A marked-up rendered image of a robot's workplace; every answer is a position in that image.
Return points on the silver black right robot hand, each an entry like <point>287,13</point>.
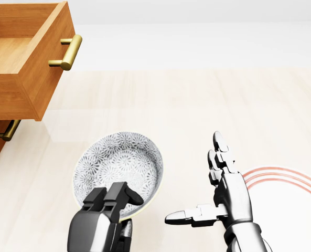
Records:
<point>232,194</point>

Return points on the white plate with red rings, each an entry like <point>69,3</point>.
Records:
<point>283,210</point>

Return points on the floral patterned grey bowl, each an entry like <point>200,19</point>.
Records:
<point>119,168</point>

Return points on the open wooden drawer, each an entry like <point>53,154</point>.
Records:
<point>19,57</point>

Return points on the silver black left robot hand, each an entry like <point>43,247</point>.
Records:
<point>92,225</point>

